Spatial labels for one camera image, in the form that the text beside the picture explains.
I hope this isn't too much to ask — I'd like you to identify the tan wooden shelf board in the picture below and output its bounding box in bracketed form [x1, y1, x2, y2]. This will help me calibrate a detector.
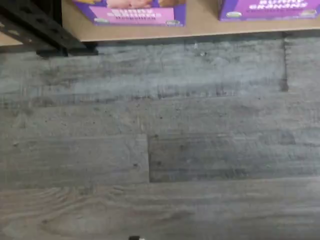
[60, 0, 320, 43]
[0, 31, 26, 47]

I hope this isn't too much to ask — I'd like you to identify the purple Annie's box pink patch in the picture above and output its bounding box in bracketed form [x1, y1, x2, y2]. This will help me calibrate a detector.
[71, 0, 187, 28]

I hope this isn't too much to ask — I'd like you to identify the purple Annie's bunny grahams box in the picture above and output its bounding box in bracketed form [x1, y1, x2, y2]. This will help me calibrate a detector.
[218, 0, 316, 22]

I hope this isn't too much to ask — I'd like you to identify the black metal shelf rack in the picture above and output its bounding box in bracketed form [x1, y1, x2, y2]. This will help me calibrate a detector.
[0, 4, 69, 58]
[7, 0, 99, 56]

